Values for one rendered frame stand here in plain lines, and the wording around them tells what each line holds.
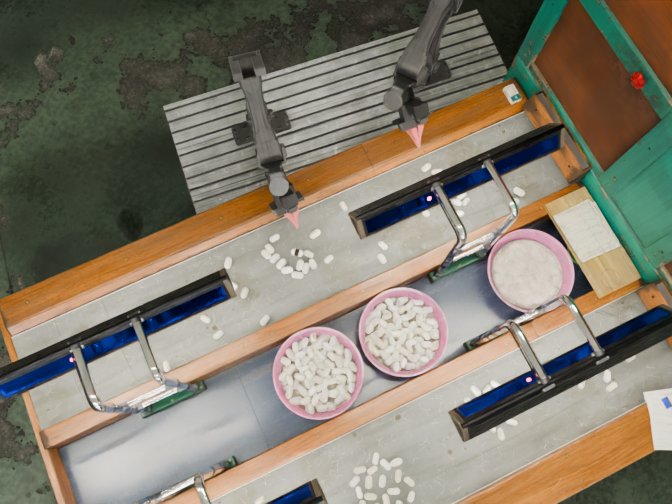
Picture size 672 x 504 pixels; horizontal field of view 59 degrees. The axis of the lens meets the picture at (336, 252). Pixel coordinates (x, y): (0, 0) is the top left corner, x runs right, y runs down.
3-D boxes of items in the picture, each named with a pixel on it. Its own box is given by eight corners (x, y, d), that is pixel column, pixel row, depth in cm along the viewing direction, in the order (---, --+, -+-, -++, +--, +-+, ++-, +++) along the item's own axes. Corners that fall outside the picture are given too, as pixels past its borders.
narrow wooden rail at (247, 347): (55, 431, 180) (37, 431, 169) (568, 192, 202) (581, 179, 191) (60, 448, 178) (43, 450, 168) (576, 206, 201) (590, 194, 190)
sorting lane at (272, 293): (13, 338, 181) (10, 337, 178) (529, 110, 203) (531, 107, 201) (44, 431, 173) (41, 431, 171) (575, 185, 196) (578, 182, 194)
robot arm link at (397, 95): (404, 116, 170) (419, 78, 163) (377, 104, 171) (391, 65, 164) (414, 102, 179) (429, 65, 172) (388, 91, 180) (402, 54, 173)
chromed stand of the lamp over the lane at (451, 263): (404, 232, 195) (424, 180, 152) (457, 208, 198) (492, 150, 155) (431, 283, 191) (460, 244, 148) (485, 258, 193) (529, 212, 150)
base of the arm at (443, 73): (456, 64, 204) (448, 48, 206) (402, 82, 202) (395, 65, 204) (452, 77, 212) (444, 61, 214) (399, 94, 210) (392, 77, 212)
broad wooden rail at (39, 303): (25, 311, 197) (-6, 300, 179) (500, 103, 219) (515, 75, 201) (36, 343, 194) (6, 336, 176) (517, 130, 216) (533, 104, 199)
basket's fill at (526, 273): (474, 260, 192) (479, 255, 187) (534, 232, 195) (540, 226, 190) (509, 322, 187) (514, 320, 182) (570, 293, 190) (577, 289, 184)
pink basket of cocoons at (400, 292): (339, 337, 186) (340, 332, 177) (396, 277, 191) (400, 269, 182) (403, 397, 181) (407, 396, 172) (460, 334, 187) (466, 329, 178)
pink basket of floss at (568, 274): (469, 299, 190) (476, 293, 181) (495, 225, 196) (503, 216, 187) (549, 331, 187) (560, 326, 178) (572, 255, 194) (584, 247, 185)
